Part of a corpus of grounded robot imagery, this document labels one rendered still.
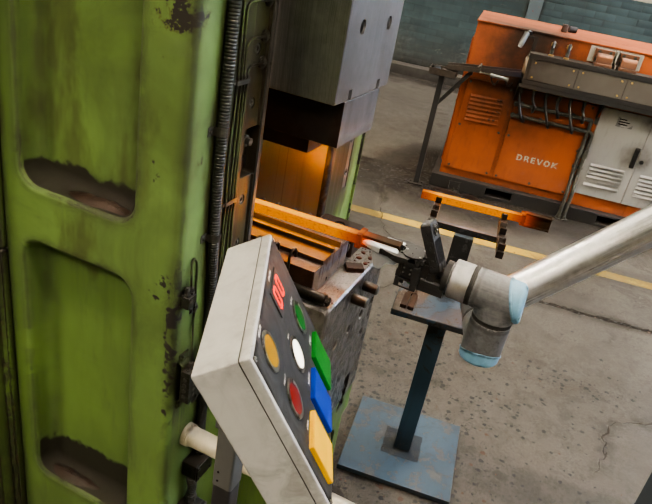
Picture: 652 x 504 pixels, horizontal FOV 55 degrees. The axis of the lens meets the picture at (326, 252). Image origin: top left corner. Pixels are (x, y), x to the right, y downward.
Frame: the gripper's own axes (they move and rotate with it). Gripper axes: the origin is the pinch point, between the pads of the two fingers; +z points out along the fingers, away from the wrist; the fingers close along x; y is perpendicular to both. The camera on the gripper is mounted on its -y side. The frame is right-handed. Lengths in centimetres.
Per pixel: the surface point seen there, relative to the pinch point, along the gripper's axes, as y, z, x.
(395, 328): 106, 14, 129
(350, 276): 13.0, 3.5, 2.7
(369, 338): 106, 21, 113
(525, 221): 10, -29, 69
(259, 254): -15, 3, -49
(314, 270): 6.4, 7.7, -11.6
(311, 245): 5.6, 12.9, -2.9
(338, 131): -26.1, 8.0, -12.1
